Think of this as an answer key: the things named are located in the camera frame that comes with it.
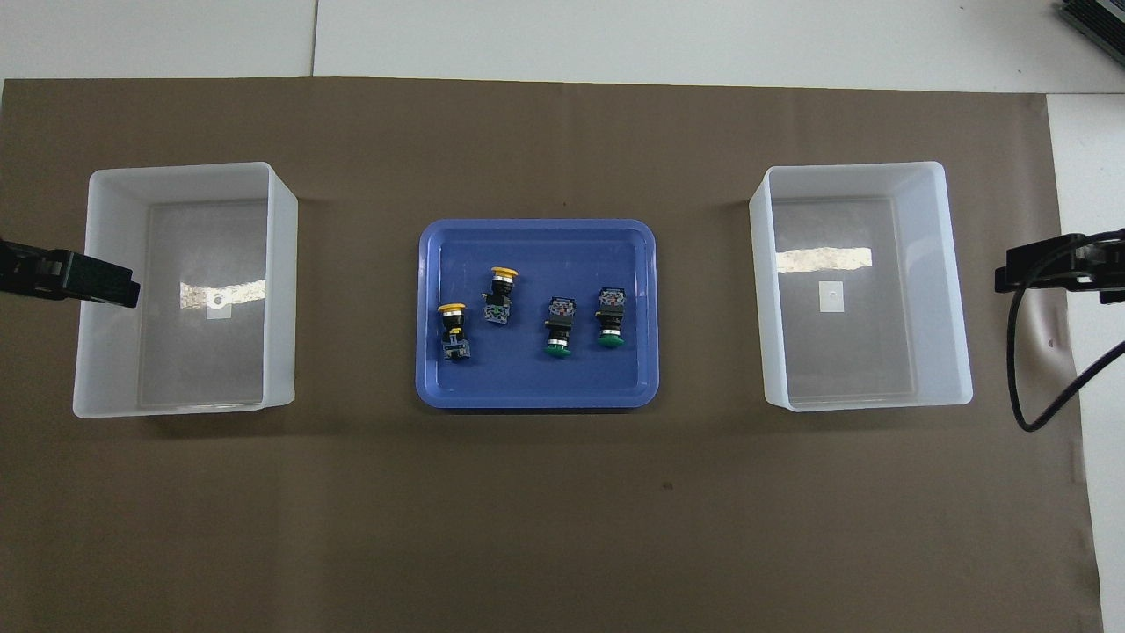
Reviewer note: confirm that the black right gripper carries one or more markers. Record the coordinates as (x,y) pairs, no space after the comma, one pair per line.
(1109,268)

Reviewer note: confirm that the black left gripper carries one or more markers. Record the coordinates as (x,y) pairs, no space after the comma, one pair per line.
(12,267)

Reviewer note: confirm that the yellow push button switch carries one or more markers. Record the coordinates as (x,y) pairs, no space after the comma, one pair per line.
(453,331)
(501,297)

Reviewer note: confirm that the green push button switch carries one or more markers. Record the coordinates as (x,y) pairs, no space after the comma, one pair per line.
(611,318)
(558,327)

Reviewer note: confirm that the translucent white plastic box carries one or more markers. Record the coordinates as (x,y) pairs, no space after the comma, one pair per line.
(105,369)
(954,352)

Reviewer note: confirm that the small white sticker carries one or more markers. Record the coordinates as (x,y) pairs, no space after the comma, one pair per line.
(217,304)
(831,296)

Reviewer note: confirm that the grey ribbed metal device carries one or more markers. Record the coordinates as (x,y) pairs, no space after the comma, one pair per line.
(1094,22)

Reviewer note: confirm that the blue plastic tray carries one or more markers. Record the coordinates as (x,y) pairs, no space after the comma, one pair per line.
(536,382)

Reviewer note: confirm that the brown paper table mat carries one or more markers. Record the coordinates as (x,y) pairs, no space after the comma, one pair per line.
(562,492)

